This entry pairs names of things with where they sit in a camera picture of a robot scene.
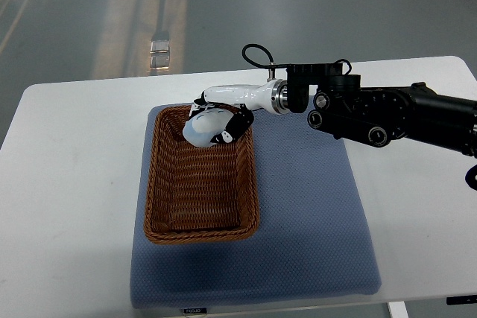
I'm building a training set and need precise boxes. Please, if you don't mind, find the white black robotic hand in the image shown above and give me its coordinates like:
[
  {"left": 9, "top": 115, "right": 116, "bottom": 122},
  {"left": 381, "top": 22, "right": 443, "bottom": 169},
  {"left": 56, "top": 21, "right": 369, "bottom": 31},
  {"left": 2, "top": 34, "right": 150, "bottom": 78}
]
[{"left": 189, "top": 79, "right": 288, "bottom": 143}]

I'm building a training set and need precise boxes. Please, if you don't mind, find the blue white plush toy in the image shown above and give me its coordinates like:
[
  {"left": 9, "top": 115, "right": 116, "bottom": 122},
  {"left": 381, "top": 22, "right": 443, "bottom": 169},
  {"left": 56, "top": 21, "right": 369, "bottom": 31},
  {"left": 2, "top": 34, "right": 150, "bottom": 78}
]
[{"left": 183, "top": 108, "right": 233, "bottom": 147}]

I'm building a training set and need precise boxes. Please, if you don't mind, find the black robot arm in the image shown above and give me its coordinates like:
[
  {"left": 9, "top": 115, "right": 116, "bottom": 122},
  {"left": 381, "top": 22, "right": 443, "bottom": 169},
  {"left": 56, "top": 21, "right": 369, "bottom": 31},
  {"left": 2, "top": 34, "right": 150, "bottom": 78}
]
[{"left": 285, "top": 59, "right": 476, "bottom": 156}]

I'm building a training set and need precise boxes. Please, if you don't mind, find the brown wicker basket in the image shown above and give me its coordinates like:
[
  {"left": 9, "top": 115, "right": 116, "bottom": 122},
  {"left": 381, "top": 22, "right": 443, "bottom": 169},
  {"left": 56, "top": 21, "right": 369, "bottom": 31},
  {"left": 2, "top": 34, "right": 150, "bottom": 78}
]
[{"left": 143, "top": 105, "right": 260, "bottom": 244}]

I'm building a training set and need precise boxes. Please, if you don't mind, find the metal floor plate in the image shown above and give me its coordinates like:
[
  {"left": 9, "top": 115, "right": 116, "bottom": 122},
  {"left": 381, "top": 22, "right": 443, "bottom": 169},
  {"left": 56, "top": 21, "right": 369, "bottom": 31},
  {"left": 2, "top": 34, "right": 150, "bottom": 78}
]
[{"left": 150, "top": 31, "right": 170, "bottom": 70}]

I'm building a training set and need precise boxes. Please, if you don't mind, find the blue foam mat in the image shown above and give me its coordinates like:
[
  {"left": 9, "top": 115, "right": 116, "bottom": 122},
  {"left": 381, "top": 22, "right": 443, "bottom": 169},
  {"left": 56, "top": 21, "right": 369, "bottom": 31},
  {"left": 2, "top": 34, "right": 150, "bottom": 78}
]
[{"left": 130, "top": 106, "right": 381, "bottom": 308}]

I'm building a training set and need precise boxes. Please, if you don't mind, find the white table leg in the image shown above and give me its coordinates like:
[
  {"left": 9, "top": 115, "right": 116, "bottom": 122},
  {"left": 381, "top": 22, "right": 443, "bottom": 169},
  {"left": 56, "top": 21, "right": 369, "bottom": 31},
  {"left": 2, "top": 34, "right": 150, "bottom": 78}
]
[{"left": 387, "top": 301, "right": 409, "bottom": 318}]

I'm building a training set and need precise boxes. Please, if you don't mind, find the black table control panel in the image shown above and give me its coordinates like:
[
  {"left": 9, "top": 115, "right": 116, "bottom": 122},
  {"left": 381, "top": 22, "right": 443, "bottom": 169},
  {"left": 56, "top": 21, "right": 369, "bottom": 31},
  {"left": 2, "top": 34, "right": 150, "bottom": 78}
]
[{"left": 446, "top": 295, "right": 477, "bottom": 305}]

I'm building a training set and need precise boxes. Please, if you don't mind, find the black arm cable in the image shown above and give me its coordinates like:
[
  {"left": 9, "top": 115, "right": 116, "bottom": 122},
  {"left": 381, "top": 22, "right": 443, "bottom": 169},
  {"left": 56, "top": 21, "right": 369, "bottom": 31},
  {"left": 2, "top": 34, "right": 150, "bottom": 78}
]
[{"left": 241, "top": 43, "right": 277, "bottom": 80}]

